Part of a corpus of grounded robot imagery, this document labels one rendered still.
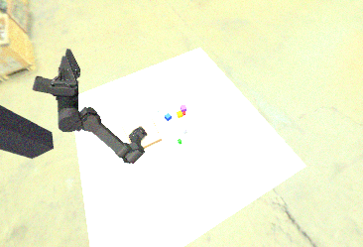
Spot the blue cube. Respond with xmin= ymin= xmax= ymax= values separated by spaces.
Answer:
xmin=165 ymin=113 xmax=172 ymax=121

